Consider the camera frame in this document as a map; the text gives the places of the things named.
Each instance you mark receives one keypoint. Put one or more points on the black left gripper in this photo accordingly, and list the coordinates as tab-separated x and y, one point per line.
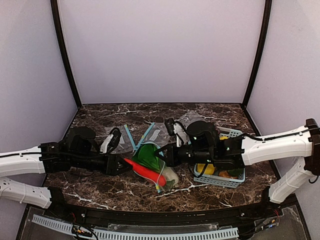
113	164

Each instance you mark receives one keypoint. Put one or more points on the yellow lemon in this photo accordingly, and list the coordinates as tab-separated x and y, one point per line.
206	169

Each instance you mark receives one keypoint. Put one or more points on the clear zip bag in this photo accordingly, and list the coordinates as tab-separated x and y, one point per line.
190	117
156	134
155	165
126	142

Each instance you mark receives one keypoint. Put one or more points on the black left frame post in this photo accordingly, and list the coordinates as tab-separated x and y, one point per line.
64	53

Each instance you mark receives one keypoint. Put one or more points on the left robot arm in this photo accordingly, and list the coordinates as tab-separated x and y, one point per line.
78	149

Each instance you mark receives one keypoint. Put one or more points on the white slotted cable duct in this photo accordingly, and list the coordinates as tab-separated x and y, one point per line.
136	232

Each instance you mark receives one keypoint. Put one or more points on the black right frame post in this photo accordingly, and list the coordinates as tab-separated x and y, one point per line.
259	52

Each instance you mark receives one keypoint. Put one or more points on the black frame post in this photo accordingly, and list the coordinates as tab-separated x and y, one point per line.
64	53
259	52

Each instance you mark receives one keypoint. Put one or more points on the light blue plastic basket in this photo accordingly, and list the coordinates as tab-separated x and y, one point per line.
214	178

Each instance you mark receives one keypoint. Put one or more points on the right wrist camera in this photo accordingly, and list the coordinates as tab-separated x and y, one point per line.
177	129

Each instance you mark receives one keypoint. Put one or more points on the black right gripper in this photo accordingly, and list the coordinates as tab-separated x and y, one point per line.
169	156

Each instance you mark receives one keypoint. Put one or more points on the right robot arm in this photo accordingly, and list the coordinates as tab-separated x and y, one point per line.
200	143

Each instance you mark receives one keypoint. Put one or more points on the green white bok choy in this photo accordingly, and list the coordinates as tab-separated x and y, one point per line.
152	160

